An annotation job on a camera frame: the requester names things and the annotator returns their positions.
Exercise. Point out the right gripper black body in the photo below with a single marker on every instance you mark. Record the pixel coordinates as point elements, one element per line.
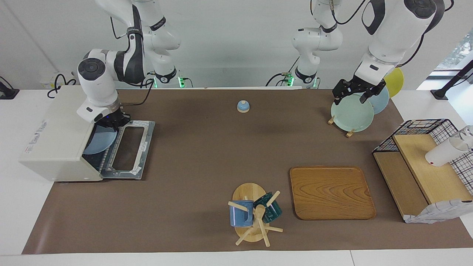
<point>114,120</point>

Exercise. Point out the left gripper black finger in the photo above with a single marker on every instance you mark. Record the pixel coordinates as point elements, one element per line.
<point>336,99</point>
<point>365,99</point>

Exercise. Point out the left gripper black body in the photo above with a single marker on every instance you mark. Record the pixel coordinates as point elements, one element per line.
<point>356,87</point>

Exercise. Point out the light blue plate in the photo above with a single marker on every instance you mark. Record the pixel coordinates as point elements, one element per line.
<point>99,142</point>

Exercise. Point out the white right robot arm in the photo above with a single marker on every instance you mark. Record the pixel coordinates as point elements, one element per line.
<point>99,81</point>

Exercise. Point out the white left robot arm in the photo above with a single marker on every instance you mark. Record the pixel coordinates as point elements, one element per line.
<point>391,33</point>

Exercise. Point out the cream toaster oven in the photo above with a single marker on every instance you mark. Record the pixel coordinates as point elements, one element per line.
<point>55,136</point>

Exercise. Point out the pale blue racked plate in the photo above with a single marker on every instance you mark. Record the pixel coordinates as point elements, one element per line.
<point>380,103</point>

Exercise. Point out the mint green plate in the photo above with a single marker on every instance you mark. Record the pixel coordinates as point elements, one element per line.
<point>351,116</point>

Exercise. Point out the yellow plate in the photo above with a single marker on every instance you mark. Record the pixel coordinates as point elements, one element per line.
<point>395,83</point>

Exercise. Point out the wooden plate rack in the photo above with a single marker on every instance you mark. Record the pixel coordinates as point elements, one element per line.
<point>350,133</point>

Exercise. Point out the black angled stand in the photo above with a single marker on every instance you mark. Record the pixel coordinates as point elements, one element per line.
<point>452,83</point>

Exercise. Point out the wooden serving tray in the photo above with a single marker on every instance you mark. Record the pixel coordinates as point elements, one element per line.
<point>329,192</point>

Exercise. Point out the small blue bell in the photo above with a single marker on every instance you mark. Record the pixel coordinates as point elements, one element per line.
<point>243,107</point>

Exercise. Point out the white cup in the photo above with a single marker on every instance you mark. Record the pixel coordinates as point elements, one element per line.
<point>441,155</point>

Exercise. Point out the wooden step shelf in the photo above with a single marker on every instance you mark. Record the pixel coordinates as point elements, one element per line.
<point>428,177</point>

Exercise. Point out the brown table mat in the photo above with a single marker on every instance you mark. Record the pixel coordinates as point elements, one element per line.
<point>207,166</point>

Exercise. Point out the clear glass cup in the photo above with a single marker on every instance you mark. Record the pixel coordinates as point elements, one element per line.
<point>468,135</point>

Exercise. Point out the wooden mug tree stand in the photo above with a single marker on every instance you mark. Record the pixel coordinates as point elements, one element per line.
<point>248,192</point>

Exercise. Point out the dark green mug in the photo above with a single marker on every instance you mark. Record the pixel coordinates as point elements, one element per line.
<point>273,212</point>

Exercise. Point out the white patterned cloth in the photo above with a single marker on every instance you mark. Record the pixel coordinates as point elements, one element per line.
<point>436,214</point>

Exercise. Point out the blue mug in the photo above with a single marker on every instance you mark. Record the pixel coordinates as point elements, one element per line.
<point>239,216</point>

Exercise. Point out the black clamp mount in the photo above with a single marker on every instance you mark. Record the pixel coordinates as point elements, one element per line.
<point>7,92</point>

